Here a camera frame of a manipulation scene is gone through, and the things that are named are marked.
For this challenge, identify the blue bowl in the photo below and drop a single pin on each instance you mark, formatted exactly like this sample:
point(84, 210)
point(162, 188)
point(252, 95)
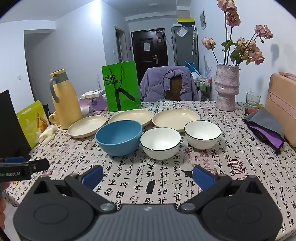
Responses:
point(118, 136)

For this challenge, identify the clear drinking glass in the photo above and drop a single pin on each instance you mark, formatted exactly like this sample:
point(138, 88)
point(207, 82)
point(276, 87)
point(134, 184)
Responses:
point(253, 99)

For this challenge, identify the grey refrigerator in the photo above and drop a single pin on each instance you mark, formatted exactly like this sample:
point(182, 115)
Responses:
point(185, 51)

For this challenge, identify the black paper bag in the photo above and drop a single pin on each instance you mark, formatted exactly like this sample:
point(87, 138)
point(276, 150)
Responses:
point(11, 127)

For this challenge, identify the purple padded jacket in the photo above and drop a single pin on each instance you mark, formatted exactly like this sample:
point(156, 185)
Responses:
point(155, 83)

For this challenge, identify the calligraphy print tablecloth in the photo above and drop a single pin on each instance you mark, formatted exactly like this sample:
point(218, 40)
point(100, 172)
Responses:
point(231, 143)

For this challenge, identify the white glove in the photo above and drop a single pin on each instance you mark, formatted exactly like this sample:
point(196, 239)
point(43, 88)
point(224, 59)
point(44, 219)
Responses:
point(47, 134)

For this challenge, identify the flat white box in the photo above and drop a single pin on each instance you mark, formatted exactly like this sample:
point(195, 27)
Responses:
point(92, 93)

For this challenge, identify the yellow-green printed bag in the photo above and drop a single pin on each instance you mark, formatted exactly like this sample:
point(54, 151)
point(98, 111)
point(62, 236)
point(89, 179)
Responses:
point(27, 122)

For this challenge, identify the blue plastic bag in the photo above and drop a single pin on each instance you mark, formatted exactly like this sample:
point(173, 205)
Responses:
point(192, 66)

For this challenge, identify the dried pink flowers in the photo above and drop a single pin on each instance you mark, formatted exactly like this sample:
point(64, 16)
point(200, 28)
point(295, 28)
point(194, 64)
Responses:
point(249, 49)

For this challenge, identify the cream plate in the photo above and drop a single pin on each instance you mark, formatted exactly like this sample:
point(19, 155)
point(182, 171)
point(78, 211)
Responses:
point(85, 126)
point(131, 115)
point(173, 119)

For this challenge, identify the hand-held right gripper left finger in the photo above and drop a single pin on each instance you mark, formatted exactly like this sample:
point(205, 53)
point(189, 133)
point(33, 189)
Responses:
point(93, 177)

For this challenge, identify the person's left hand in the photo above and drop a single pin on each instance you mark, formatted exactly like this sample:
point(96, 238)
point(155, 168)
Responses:
point(5, 185)

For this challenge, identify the small red and black box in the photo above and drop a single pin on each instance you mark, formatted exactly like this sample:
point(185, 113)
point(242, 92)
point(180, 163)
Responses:
point(251, 111)

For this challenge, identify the wooden chair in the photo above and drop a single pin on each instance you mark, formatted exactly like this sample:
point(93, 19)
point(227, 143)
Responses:
point(174, 89)

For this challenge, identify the storage cart with bottles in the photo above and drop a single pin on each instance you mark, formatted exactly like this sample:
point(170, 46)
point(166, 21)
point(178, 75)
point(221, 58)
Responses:
point(203, 85)

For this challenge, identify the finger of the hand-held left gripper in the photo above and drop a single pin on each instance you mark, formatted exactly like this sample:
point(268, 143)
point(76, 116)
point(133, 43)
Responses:
point(39, 165)
point(13, 159)

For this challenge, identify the pink ceramic vase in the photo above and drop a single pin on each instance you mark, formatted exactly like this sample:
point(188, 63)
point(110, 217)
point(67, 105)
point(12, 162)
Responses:
point(226, 88)

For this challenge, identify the yellow and black box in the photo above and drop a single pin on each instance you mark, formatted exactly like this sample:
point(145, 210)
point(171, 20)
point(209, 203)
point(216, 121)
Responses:
point(186, 20)

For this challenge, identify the dark entrance door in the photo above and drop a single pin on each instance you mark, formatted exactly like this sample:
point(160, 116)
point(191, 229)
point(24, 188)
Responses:
point(148, 60)

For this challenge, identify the grey and purple cloth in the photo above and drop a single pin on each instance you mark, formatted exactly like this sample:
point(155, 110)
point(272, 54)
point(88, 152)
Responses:
point(263, 122)

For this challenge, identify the white folded umbrella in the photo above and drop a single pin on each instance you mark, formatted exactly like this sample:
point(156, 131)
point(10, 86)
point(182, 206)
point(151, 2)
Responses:
point(195, 39)

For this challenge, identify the wall picture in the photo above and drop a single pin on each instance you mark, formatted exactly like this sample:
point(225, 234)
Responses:
point(203, 19)

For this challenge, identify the green paper bag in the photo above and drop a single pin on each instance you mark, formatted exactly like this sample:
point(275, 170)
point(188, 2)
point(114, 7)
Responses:
point(126, 81)

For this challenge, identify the yellow thermos jug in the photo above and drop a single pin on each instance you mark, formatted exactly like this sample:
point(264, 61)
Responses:
point(67, 104)

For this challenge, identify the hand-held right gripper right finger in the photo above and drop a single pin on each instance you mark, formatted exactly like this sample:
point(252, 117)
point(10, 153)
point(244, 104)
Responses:
point(203, 178)

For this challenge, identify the yellow mug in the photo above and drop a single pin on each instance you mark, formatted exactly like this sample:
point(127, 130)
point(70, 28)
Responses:
point(54, 118)

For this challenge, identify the purple tissue pack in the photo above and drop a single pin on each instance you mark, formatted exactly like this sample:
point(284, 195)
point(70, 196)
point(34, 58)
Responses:
point(97, 103)

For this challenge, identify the white black-rimmed bowl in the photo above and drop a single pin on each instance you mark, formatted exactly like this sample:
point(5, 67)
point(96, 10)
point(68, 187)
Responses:
point(159, 141)
point(202, 134)

